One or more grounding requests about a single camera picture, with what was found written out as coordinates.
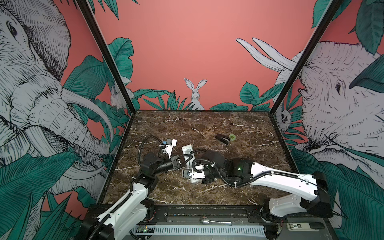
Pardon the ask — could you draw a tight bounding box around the white remote control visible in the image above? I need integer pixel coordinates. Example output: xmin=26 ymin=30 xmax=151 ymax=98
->
xmin=182 ymin=145 xmax=195 ymax=163

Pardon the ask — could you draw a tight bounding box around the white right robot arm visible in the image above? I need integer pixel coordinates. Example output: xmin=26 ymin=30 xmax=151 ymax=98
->
xmin=188 ymin=150 xmax=333 ymax=218

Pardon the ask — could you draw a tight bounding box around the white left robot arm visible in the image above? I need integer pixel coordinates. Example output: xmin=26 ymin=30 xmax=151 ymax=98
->
xmin=75 ymin=153 xmax=186 ymax=240

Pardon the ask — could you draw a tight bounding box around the black stapler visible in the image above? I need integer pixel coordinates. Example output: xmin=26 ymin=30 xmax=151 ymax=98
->
xmin=215 ymin=134 xmax=231 ymax=145

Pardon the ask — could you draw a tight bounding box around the green tape roll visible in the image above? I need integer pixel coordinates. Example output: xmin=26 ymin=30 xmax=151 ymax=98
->
xmin=229 ymin=134 xmax=236 ymax=142

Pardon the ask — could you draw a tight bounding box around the metal spoon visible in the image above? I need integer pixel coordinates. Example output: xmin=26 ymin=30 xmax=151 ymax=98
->
xmin=200 ymin=216 xmax=233 ymax=226

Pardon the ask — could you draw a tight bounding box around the white labelled device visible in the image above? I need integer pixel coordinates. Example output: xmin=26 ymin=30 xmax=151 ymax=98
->
xmin=287 ymin=222 xmax=325 ymax=232

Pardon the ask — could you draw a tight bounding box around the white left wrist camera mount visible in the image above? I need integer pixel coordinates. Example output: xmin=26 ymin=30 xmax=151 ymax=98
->
xmin=160 ymin=139 xmax=177 ymax=159

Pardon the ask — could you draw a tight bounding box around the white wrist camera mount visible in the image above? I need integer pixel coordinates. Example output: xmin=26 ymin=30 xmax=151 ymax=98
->
xmin=183 ymin=169 xmax=206 ymax=184
xmin=160 ymin=139 xmax=177 ymax=159

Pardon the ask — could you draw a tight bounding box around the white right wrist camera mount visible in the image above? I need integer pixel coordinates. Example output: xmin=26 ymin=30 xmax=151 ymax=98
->
xmin=183 ymin=169 xmax=206 ymax=184

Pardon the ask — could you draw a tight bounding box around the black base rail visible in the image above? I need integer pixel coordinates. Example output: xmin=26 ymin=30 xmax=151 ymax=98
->
xmin=150 ymin=205 xmax=312 ymax=223

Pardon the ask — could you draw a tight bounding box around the white slotted cable duct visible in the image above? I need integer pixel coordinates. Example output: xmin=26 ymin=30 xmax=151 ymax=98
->
xmin=133 ymin=225 xmax=266 ymax=238

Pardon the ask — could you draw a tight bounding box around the black corner frame post left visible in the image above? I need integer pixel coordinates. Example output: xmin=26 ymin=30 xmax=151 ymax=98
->
xmin=76 ymin=0 xmax=136 ymax=116

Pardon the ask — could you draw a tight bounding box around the black corner frame post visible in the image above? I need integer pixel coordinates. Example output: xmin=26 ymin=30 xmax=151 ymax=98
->
xmin=76 ymin=0 xmax=136 ymax=116
xmin=269 ymin=0 xmax=344 ymax=115

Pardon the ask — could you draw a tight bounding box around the black corner frame post right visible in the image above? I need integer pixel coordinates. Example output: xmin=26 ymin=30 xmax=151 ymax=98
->
xmin=269 ymin=0 xmax=344 ymax=115

